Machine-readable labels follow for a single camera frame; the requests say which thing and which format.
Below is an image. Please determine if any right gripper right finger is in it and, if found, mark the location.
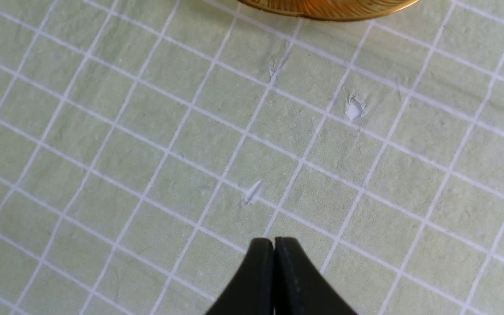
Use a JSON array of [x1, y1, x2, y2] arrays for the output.
[[274, 237, 356, 315]]

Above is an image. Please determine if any green checked tablecloth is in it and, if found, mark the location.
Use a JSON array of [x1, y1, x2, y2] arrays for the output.
[[0, 0, 504, 315]]

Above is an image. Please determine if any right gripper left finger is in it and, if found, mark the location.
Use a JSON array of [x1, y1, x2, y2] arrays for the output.
[[206, 238, 274, 315]]

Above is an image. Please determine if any amber glass plate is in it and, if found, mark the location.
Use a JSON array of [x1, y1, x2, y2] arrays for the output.
[[239, 0, 418, 22]]

